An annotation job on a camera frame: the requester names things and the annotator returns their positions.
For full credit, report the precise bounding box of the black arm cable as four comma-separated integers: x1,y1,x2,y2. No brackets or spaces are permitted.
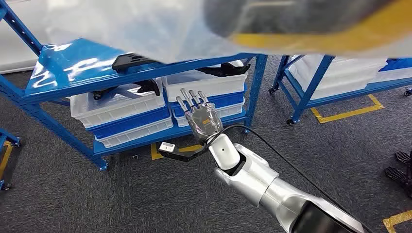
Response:
206,124,374,233

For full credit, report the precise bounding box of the pale wrist camera on bracket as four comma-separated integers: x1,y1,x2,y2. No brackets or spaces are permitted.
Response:
157,142,210,163

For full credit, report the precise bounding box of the white plastic crate stack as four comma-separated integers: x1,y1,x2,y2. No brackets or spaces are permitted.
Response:
288,54,389,100

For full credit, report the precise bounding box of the yellow floor tape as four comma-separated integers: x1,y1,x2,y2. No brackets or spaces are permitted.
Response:
310,94,385,124
150,143,204,161
0,141,14,179

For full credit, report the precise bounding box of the black ribbed object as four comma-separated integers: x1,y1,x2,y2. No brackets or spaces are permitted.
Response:
385,166,412,199
395,150,412,165

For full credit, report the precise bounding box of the black plastic plate frame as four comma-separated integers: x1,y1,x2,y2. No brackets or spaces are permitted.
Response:
111,53,162,73

